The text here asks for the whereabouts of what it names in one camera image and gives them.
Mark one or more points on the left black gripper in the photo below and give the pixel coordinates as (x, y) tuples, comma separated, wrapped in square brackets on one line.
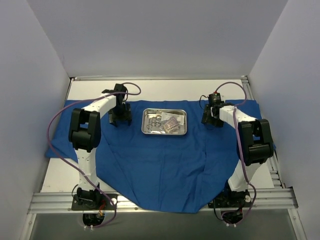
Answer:
[(120, 115)]

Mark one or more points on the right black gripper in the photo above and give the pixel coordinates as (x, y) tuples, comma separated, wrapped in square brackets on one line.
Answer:
[(210, 117)]

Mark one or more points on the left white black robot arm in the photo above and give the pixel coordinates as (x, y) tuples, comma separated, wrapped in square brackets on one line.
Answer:
[(85, 133)]

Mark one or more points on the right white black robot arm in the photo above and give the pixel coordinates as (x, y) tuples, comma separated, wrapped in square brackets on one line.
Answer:
[(254, 142)]

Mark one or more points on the steel surgical scissors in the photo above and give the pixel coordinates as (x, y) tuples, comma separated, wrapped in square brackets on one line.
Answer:
[(154, 124)]

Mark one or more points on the steel instrument tray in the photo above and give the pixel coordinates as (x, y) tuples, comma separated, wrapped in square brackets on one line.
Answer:
[(152, 112)]

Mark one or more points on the purple printed packet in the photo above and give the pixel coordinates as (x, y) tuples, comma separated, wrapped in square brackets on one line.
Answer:
[(171, 126)]

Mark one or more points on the white paper packet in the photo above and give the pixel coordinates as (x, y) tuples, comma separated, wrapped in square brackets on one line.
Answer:
[(165, 116)]

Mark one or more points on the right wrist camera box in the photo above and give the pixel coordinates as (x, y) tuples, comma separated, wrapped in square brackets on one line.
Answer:
[(214, 98)]

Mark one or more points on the back aluminium rail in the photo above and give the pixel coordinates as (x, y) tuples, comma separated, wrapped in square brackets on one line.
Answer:
[(136, 78)]

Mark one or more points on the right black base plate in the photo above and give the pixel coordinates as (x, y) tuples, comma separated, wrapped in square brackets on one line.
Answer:
[(231, 199)]

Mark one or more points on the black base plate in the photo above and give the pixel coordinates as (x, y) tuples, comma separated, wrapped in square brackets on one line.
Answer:
[(89, 203), (231, 199)]

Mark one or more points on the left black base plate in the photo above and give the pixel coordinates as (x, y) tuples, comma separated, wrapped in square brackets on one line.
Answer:
[(89, 203)]

